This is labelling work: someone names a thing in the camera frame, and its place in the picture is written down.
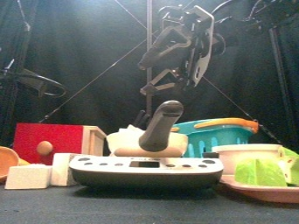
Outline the orange wooden bowl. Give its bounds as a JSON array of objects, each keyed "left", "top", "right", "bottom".
[{"left": 0, "top": 145, "right": 21, "bottom": 184}]

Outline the beige oblong toy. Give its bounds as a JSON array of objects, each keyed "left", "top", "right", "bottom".
[{"left": 112, "top": 146, "right": 184, "bottom": 158}]

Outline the light green toy lettuce wedge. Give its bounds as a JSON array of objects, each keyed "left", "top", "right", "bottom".
[{"left": 234, "top": 157, "right": 288, "bottom": 188}]

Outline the white round cup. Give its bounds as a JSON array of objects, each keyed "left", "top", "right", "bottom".
[{"left": 211, "top": 143, "right": 286, "bottom": 177}]

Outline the vertical metal frame pole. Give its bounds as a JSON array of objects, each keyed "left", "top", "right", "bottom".
[{"left": 144, "top": 0, "right": 155, "bottom": 119}]

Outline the teal basket orange handle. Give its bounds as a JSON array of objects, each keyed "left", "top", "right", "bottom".
[{"left": 170, "top": 117, "right": 260, "bottom": 159}]

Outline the white and black toy scale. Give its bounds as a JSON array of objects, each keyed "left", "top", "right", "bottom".
[{"left": 68, "top": 155, "right": 226, "bottom": 191}]

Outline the yellow toy piece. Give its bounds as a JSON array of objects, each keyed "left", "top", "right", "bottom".
[{"left": 16, "top": 157, "right": 33, "bottom": 167}]

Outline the tall white block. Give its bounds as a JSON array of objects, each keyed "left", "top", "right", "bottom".
[{"left": 51, "top": 152, "right": 87, "bottom": 187}]

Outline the pink plate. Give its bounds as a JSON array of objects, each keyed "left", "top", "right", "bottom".
[{"left": 219, "top": 173, "right": 299, "bottom": 205}]

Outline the white mortar bowl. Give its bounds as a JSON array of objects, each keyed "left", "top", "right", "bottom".
[{"left": 106, "top": 124, "right": 190, "bottom": 158}]

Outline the green and white toy vegetable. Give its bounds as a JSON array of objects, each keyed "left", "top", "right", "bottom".
[{"left": 276, "top": 146, "right": 299, "bottom": 186}]

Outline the red wooden drawer box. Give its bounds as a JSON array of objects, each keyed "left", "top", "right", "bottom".
[{"left": 12, "top": 122, "right": 108, "bottom": 166}]

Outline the grey pestle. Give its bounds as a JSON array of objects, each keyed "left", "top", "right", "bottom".
[{"left": 138, "top": 100, "right": 184, "bottom": 153}]

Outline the small white block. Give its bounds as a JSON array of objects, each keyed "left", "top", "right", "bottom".
[{"left": 4, "top": 164, "right": 53, "bottom": 191}]

